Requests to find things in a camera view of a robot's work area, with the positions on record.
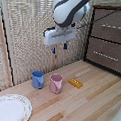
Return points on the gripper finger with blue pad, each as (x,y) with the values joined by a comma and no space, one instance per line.
(53,50)
(65,46)

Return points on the woven bamboo folding screen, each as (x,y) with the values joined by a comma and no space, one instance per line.
(26,41)

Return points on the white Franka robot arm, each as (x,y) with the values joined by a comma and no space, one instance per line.
(69,9)

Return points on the blue ceramic mug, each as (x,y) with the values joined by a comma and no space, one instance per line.
(37,79)

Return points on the yellow rectangular block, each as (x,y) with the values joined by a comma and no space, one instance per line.
(75,83)

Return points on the dark brown drawer cabinet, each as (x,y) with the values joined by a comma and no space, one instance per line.
(88,45)

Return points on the brown drawer front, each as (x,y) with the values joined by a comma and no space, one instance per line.
(106,63)
(108,19)

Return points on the pink ceramic mug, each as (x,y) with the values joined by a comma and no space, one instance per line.
(56,83)

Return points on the white plate patterned rim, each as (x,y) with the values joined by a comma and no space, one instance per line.
(11,111)

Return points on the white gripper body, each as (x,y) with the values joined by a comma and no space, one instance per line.
(60,36)

